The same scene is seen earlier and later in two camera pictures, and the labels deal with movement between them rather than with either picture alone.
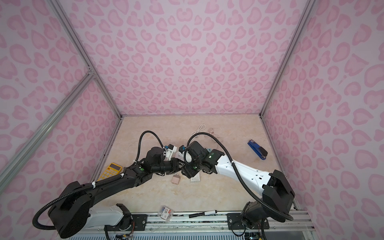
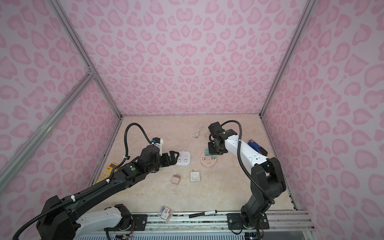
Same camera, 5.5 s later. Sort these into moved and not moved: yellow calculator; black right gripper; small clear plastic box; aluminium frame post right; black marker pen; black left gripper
Moved: black right gripper; black left gripper
Not moved: small clear plastic box; aluminium frame post right; yellow calculator; black marker pen
